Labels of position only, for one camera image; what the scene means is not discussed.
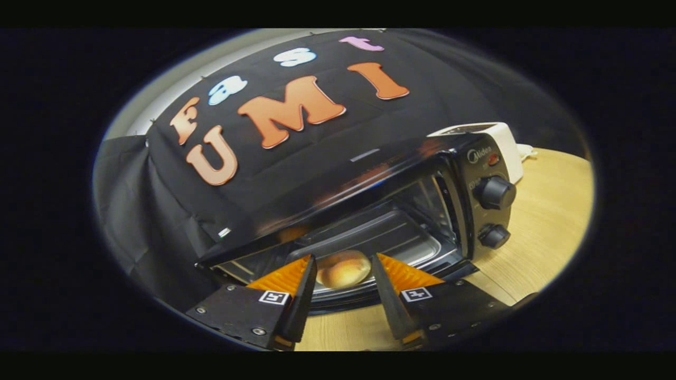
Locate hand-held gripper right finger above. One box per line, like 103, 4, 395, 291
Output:
371, 253, 521, 349

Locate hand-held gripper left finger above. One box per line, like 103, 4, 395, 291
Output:
185, 254, 318, 350

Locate round bread bun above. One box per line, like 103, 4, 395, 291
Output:
316, 250, 372, 289

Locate black toaster oven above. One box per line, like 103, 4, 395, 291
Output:
195, 132, 517, 316

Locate white pop-up toaster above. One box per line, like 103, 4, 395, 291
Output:
428, 122, 524, 184

